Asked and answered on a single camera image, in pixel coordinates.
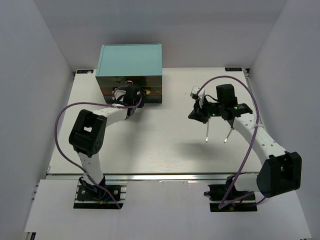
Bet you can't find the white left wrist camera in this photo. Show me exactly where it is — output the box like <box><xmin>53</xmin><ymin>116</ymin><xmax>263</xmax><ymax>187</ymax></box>
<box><xmin>112</xmin><ymin>86</ymin><xmax>127</xmax><ymax>100</ymax></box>

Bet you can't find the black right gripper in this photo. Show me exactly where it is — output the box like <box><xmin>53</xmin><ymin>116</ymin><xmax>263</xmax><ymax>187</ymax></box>
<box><xmin>188</xmin><ymin>96</ymin><xmax>224</xmax><ymax>124</ymax></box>

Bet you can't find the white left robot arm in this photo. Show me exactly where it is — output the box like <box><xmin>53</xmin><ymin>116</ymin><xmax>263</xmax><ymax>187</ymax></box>
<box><xmin>68</xmin><ymin>85</ymin><xmax>146</xmax><ymax>200</ymax></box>

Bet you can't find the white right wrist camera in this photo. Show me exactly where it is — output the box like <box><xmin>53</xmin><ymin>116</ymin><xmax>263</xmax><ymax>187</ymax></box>
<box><xmin>190</xmin><ymin>85</ymin><xmax>205</xmax><ymax>108</ymax></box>

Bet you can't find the green handled short screwdriver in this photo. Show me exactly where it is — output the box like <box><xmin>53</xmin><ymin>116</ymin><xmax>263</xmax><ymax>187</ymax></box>
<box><xmin>223</xmin><ymin>127</ymin><xmax>234</xmax><ymax>143</ymax></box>

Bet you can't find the teal drawer cabinet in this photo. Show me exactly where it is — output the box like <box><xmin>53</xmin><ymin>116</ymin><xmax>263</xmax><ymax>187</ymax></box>
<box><xmin>94</xmin><ymin>44</ymin><xmax>163</xmax><ymax>105</ymax></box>

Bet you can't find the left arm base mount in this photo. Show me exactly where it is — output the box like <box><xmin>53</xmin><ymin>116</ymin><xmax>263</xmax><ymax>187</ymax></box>
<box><xmin>73</xmin><ymin>177</ymin><xmax>127</xmax><ymax>210</ymax></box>

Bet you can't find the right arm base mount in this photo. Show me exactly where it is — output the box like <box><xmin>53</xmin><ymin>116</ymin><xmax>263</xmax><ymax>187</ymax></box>
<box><xmin>204</xmin><ymin>183</ymin><xmax>258</xmax><ymax>213</ymax></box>

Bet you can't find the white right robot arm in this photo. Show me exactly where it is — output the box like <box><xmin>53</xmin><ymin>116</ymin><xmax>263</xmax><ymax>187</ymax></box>
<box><xmin>188</xmin><ymin>84</ymin><xmax>302</xmax><ymax>200</ymax></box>

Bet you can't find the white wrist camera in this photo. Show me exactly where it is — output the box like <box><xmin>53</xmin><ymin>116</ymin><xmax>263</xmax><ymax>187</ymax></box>
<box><xmin>190</xmin><ymin>85</ymin><xmax>205</xmax><ymax>108</ymax></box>
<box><xmin>112</xmin><ymin>86</ymin><xmax>127</xmax><ymax>100</ymax></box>

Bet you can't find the green handled long screwdriver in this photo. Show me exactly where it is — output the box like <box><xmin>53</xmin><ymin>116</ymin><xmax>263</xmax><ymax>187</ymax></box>
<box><xmin>205</xmin><ymin>120</ymin><xmax>210</xmax><ymax>143</ymax></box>

